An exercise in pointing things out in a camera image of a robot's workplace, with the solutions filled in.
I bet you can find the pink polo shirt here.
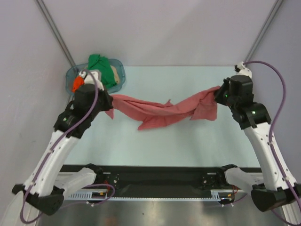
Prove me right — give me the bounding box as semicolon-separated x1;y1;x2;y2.
106;86;220;131

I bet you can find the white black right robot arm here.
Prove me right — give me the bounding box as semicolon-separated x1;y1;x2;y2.
214;75;301;212

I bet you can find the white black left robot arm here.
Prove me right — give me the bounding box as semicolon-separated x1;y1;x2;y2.
12;81;112;216

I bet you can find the beige t shirt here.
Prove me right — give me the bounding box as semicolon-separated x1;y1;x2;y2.
111;65;120;84

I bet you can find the orange t shirt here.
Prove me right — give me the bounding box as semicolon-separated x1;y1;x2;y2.
71;76;84;93

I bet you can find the green t shirt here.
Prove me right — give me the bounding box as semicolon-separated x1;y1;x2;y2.
87;54;117;89

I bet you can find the clear blue plastic bin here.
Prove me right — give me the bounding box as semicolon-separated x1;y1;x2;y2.
65;59;126;96

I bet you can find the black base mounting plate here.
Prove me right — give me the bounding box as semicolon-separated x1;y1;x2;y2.
60;164;261;198

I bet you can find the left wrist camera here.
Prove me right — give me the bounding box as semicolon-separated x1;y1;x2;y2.
78;70;104;90

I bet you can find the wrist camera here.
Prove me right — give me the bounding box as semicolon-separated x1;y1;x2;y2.
234;62;252;79
78;70;104;90

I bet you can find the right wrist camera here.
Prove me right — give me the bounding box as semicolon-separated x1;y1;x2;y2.
234;62;252;79

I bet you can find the white slotted cable duct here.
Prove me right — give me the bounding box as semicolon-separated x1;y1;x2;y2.
66;188;234;202

